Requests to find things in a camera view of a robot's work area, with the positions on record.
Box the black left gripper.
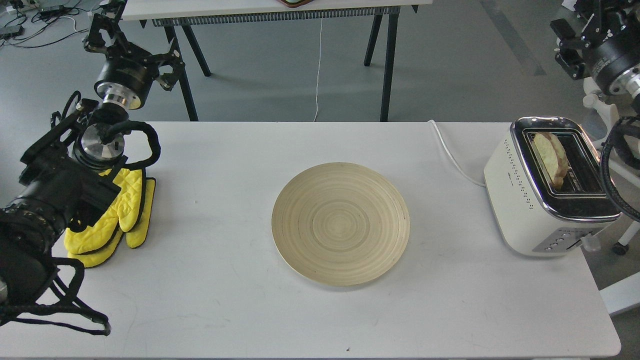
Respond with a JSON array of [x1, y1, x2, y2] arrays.
[[83, 0, 185, 111]]

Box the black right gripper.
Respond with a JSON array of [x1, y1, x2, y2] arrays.
[[550, 0, 640, 98]]

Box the slice of bread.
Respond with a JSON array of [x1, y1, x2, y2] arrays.
[[533, 132, 570, 191]]

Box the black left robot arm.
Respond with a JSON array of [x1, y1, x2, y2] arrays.
[[1, 0, 185, 337]]

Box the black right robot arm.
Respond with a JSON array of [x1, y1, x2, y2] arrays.
[[550, 0, 640, 221]]

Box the cream white toaster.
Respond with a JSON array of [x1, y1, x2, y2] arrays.
[[483, 116, 621, 257]]

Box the white background table black legs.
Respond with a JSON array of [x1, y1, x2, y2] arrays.
[[122, 0, 433, 122]]

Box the yellow oven mitt upper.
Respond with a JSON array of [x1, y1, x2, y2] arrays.
[[64, 168, 147, 255]]

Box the yellow oven mitt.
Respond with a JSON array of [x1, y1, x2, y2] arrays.
[[64, 168, 147, 255], [63, 177, 156, 269]]

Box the brown object on background table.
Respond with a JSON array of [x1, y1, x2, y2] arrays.
[[278, 0, 313, 9]]

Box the yellow oven mitt lower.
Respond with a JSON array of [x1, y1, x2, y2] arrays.
[[63, 177, 156, 269]]

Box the round bamboo plate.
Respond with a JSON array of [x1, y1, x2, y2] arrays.
[[271, 162, 410, 287]]

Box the black floor cables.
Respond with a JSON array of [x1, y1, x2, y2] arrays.
[[0, 0, 101, 49]]

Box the white toaster power cable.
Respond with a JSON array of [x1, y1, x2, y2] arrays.
[[428, 120, 487, 188]]

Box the white hanging cable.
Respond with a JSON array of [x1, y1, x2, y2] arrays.
[[313, 18, 323, 123]]

